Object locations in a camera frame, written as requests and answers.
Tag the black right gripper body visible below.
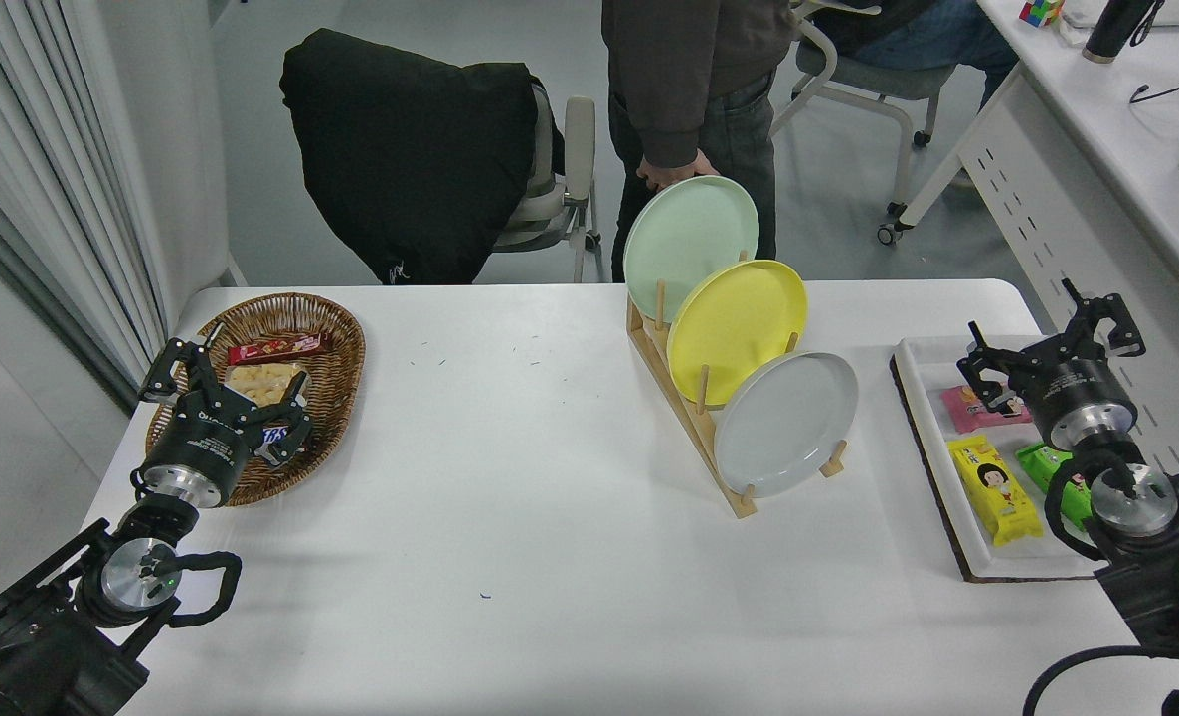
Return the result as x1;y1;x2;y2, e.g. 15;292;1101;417
1009;343;1139;439

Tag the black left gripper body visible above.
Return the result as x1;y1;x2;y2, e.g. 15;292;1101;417
145;396;258;491

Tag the grey plate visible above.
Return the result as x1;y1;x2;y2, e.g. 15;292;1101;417
713;351;860;499

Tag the black jacket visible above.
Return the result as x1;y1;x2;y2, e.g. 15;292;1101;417
279;28;566;287

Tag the pale green plate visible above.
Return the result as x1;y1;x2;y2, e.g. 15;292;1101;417
622;175;761;325

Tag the white office chair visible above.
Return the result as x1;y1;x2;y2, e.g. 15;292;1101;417
490;80;605;284

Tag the yellow plate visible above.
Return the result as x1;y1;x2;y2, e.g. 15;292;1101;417
666;259;809;409

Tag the wooden plate rack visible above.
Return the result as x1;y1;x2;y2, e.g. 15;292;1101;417
625;254;849;520

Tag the person's right hand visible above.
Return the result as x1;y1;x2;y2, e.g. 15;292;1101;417
637;149;720;194

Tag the blue chocolate bar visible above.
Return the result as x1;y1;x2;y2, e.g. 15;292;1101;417
256;423;297;468

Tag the pink snack pack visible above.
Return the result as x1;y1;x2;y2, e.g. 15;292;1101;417
940;383;1035;435

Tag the clear bag of pale snacks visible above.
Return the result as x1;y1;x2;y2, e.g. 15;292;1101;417
224;363;310;409

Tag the red snack bar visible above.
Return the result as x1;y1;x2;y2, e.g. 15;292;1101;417
227;333;334;366

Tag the green snack pack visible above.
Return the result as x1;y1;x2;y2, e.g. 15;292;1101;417
1014;443;1097;528

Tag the white rectangular tray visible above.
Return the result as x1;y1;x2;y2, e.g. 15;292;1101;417
893;334;1112;583

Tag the brown wicker basket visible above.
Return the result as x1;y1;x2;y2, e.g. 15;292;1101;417
145;291;367;508

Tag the yellow snack pack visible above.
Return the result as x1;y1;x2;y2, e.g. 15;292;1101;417
947;434;1044;548

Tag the white desk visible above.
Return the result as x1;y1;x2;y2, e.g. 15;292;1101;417
898;0;1179;498

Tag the white pleated curtain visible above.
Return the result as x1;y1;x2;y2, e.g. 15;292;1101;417
0;0;168;409

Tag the black bottle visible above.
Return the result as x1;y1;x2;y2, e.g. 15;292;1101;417
1083;0;1162;65

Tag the grey office chair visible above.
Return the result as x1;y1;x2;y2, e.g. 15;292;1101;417
770;0;958;247

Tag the seated person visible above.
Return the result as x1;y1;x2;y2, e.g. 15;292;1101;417
813;0;1020;105

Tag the standing person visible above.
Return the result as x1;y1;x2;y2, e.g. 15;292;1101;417
601;0;799;284

